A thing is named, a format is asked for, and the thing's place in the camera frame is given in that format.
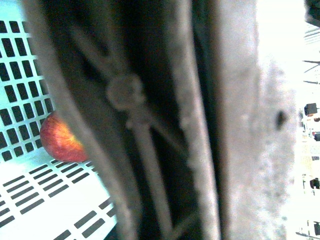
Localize red yellow apple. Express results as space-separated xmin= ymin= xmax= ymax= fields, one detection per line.
xmin=39 ymin=111 xmax=89 ymax=163

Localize light blue plastic basket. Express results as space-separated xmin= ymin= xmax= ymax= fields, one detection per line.
xmin=0 ymin=0 xmax=117 ymax=240

